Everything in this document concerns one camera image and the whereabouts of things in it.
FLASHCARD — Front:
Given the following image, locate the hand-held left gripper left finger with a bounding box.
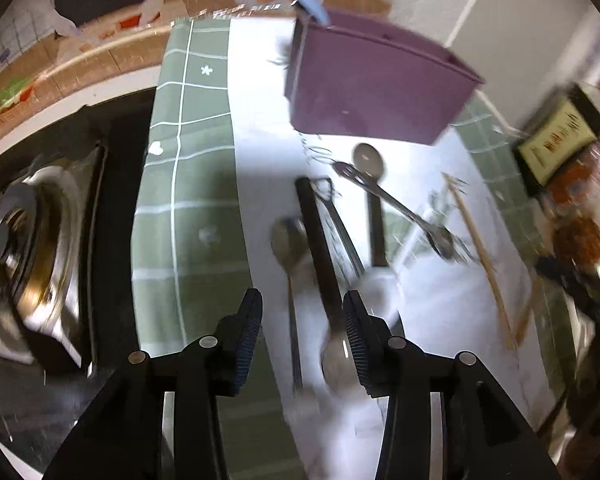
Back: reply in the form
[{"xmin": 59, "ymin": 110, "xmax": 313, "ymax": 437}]
[{"xmin": 42, "ymin": 287, "xmax": 264, "ymax": 480}]

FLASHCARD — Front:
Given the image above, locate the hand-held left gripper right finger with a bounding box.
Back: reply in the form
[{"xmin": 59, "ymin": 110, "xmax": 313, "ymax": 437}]
[{"xmin": 342, "ymin": 290, "xmax": 563, "ymax": 480}]

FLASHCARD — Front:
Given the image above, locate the long black handled spoon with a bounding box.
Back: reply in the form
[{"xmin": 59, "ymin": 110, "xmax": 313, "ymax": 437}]
[{"xmin": 294, "ymin": 176, "xmax": 356, "ymax": 391}]

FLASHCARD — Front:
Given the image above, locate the plain silver spoon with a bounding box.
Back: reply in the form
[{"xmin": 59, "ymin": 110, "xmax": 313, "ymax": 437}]
[{"xmin": 271, "ymin": 216, "xmax": 308, "ymax": 393}]

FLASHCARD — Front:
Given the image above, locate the silver spoon with loop handle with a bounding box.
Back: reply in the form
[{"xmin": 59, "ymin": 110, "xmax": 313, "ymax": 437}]
[{"xmin": 310, "ymin": 177, "xmax": 366, "ymax": 278}]

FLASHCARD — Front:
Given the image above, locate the silver slotted fork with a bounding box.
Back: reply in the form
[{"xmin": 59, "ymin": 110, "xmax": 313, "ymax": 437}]
[{"xmin": 331, "ymin": 160, "xmax": 473, "ymax": 263}]

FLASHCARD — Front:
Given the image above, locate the wooden chopstick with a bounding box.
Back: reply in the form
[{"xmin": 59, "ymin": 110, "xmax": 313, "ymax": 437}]
[
  {"xmin": 512, "ymin": 280, "xmax": 543, "ymax": 341},
  {"xmin": 442, "ymin": 172, "xmax": 516, "ymax": 351}
]

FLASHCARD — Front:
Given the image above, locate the short black handled spoon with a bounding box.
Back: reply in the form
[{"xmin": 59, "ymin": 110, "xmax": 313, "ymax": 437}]
[{"xmin": 352, "ymin": 142, "xmax": 390, "ymax": 268}]

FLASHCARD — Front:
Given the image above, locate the purple utensil holder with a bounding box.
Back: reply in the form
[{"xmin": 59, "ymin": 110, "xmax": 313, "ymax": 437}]
[{"xmin": 284, "ymin": 10, "xmax": 485, "ymax": 147}]

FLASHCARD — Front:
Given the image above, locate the green checked tablecloth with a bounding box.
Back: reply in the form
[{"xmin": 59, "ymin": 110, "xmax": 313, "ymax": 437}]
[{"xmin": 130, "ymin": 15, "xmax": 581, "ymax": 480}]

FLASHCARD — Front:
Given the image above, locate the white leaf print mat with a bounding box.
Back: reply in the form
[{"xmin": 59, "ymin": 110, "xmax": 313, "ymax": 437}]
[{"xmin": 227, "ymin": 17, "xmax": 571, "ymax": 480}]

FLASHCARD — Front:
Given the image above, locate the black gas stove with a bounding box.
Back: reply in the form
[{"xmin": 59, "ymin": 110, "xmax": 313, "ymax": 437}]
[{"xmin": 0, "ymin": 92, "xmax": 158, "ymax": 480}]

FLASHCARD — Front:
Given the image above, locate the reddish brown bundle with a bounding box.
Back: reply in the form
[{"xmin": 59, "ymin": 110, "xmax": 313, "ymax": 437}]
[{"xmin": 550, "ymin": 215, "xmax": 600, "ymax": 271}]

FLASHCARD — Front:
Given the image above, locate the orange packet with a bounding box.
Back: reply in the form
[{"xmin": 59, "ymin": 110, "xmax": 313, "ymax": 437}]
[{"xmin": 547, "ymin": 160, "xmax": 600, "ymax": 206}]

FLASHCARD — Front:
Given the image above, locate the black framed picture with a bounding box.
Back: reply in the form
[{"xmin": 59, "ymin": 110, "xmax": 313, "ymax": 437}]
[{"xmin": 512, "ymin": 85, "xmax": 600, "ymax": 196}]

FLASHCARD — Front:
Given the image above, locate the blue plastic spatula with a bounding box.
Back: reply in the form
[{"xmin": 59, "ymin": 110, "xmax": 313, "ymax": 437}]
[{"xmin": 284, "ymin": 0, "xmax": 331, "ymax": 26}]

